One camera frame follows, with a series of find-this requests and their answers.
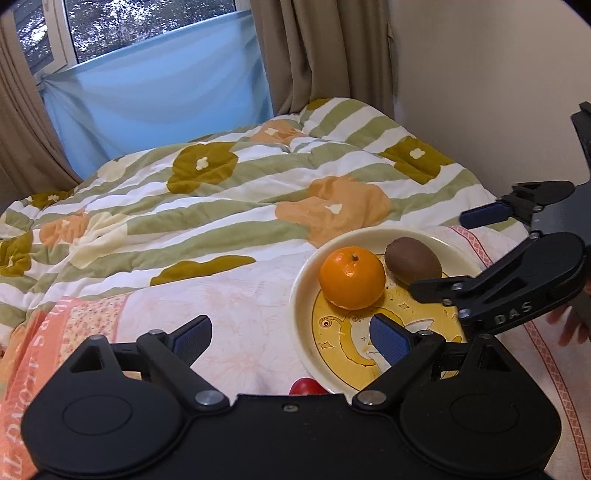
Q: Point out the cream plate with yellow print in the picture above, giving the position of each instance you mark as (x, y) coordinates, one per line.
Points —
(341, 332)

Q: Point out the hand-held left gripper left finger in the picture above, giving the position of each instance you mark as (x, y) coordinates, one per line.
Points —
(194, 339)

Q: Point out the window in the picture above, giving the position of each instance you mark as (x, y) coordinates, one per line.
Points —
(115, 27)

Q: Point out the beige curtain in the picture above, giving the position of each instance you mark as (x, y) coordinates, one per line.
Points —
(323, 50)
(23, 138)

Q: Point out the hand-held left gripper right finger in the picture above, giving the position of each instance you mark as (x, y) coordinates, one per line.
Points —
(388, 339)

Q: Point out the small red tomato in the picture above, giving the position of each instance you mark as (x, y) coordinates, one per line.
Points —
(307, 387)

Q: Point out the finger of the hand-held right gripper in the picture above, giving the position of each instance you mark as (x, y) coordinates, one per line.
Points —
(489, 286)
(485, 213)

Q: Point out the striped floral quilt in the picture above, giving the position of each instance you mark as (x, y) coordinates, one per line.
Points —
(207, 207)

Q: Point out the brown kiwi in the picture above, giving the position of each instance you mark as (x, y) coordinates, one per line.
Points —
(413, 261)

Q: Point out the light blue cloth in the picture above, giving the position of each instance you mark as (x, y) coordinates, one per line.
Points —
(161, 97)

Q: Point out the person's right hand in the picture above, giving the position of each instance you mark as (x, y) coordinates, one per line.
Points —
(565, 325)

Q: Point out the orange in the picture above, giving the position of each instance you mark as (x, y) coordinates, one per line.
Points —
(352, 279)

